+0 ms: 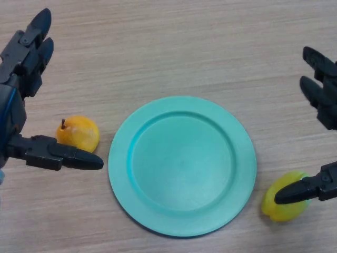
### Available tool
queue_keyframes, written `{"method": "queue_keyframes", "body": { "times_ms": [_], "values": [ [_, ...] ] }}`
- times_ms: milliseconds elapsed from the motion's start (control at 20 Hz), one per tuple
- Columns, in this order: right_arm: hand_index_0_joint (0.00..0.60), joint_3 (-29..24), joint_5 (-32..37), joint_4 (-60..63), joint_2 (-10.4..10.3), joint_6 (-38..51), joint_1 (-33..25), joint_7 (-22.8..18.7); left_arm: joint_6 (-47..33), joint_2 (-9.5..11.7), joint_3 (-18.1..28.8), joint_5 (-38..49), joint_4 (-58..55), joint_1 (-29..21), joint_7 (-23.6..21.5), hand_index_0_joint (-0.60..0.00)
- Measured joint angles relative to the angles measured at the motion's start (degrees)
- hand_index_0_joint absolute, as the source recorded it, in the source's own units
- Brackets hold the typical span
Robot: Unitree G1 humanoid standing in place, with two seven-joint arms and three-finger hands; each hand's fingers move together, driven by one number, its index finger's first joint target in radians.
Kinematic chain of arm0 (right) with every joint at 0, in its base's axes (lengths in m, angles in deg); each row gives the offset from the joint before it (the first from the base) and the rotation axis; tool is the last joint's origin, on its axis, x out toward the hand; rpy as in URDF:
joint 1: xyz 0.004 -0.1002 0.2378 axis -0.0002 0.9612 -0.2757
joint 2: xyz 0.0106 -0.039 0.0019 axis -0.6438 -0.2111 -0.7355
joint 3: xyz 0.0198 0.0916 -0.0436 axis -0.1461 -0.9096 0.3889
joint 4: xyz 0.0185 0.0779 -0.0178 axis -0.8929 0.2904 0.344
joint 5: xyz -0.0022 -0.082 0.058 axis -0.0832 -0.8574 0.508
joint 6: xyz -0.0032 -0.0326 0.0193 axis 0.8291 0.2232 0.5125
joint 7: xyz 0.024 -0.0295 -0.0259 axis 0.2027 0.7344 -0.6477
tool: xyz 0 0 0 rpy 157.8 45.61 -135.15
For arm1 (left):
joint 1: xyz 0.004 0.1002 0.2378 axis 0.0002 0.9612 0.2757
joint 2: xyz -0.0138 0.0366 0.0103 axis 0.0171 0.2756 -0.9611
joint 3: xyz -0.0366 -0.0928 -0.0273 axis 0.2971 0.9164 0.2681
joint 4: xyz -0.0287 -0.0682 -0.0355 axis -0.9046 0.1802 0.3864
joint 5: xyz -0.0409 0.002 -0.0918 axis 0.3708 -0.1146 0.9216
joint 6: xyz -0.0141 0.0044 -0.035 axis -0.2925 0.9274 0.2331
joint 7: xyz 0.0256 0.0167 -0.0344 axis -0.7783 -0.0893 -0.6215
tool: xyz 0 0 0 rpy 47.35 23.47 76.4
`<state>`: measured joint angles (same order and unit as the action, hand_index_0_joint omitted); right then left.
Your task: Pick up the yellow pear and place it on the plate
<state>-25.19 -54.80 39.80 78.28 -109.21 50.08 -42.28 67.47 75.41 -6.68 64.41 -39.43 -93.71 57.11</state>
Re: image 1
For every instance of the green round plate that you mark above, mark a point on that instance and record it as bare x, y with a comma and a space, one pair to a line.
181, 168

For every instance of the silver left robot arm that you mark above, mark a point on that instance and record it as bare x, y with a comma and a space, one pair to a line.
1, 177

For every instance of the yellow green starfruit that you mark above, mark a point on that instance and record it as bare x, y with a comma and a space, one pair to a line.
284, 212

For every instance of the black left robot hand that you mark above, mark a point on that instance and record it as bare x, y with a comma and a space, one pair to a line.
13, 110

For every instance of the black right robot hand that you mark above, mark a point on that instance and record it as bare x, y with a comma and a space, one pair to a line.
326, 105

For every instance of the yellow pear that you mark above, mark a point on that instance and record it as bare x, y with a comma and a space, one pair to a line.
79, 131

